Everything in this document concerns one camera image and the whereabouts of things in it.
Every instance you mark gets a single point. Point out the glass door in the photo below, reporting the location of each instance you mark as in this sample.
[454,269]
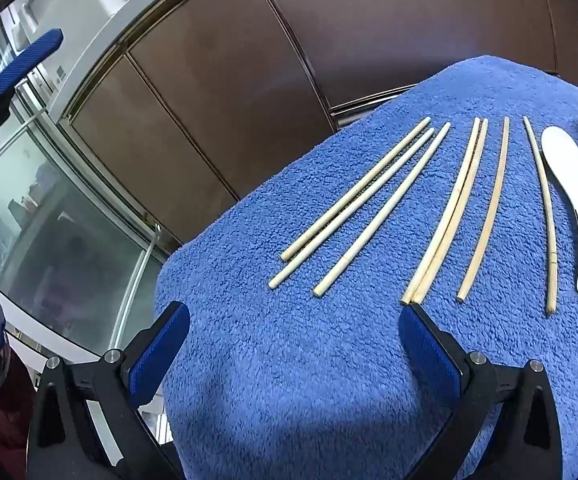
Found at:
[59,240]

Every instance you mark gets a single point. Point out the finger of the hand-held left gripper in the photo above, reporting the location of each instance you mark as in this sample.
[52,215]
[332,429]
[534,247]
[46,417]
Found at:
[24,67]

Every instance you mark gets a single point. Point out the square wooden chopstick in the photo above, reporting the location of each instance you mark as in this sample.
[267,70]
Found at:
[544,210]
[486,207]
[453,207]
[441,207]

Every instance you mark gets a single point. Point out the blue terry towel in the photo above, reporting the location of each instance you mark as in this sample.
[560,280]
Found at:
[319,385]

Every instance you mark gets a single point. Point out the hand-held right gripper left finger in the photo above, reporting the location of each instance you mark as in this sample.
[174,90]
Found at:
[161,355]

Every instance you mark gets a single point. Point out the round wooden chopstick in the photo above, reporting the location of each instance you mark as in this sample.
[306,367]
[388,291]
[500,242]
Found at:
[381,208]
[351,207]
[356,189]

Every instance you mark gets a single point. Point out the brown kitchen cabinet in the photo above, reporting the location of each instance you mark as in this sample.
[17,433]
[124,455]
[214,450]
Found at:
[229,85]

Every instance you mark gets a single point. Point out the white bowl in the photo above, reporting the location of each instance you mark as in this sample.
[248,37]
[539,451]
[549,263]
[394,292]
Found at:
[569,180]

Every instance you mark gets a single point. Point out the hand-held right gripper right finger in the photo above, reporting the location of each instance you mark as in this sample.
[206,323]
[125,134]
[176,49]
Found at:
[429,355]

